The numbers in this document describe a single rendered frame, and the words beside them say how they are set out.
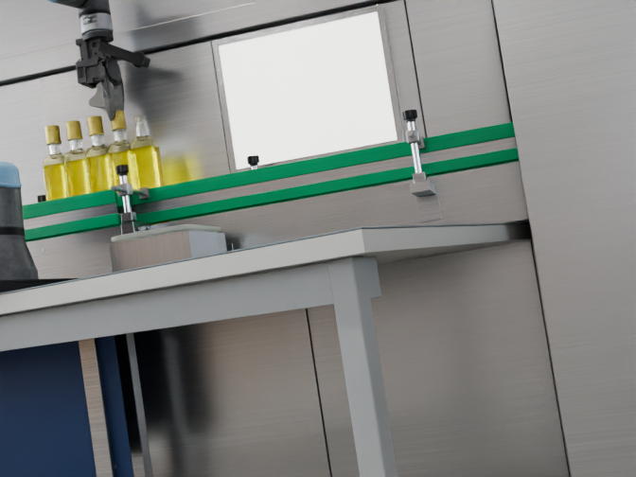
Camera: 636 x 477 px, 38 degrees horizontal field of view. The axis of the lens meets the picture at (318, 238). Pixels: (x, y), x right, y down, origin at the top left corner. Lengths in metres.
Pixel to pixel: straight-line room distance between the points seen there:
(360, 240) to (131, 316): 0.44
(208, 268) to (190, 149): 0.99
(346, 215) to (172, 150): 0.54
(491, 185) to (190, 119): 0.78
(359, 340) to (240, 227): 0.83
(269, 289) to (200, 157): 0.99
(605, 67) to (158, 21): 1.14
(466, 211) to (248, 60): 0.68
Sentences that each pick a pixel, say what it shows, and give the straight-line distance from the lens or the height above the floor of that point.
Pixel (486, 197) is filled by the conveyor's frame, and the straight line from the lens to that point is 1.97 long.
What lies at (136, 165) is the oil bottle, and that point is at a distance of 2.19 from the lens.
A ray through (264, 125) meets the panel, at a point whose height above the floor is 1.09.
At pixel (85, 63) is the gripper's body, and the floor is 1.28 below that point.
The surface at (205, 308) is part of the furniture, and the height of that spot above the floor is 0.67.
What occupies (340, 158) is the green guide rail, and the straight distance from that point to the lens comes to 2.04.
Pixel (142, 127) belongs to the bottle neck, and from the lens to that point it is 2.22.
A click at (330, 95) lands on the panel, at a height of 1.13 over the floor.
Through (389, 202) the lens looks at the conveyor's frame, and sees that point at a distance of 1.99.
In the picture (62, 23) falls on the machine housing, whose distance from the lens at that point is 2.55.
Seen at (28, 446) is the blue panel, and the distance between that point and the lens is 2.23.
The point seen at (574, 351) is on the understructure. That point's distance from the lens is 1.81.
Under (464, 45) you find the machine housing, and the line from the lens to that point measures 2.24.
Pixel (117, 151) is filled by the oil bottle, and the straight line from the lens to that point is 2.22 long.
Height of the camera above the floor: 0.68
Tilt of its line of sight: 3 degrees up
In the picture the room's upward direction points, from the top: 9 degrees counter-clockwise
